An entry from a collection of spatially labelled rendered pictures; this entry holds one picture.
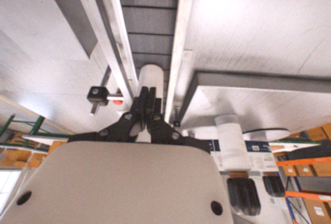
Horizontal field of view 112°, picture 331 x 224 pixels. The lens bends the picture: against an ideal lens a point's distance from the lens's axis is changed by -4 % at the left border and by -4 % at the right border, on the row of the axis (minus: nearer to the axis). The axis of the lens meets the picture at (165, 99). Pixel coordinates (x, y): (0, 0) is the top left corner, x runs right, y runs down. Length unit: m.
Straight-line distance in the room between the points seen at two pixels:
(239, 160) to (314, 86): 0.30
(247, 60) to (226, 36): 0.10
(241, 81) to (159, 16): 0.27
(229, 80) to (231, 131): 0.20
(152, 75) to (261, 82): 0.30
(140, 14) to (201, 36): 0.13
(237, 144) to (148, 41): 0.41
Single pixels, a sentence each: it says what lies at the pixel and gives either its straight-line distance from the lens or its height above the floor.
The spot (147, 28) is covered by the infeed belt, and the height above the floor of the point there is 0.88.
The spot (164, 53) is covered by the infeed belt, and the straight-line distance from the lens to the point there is 0.24.
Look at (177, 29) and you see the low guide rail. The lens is 0.18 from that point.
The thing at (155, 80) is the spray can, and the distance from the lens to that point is 0.23.
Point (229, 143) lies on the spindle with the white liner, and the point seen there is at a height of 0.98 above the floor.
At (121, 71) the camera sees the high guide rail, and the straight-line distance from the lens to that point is 0.17.
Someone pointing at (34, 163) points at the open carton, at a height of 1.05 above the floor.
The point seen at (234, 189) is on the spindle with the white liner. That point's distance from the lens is 0.48.
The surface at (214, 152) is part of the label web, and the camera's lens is 0.69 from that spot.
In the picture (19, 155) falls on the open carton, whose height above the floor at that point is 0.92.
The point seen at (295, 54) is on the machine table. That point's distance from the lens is 0.43.
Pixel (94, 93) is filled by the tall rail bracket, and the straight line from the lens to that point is 0.24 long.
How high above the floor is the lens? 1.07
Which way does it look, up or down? 31 degrees down
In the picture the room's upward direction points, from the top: 178 degrees counter-clockwise
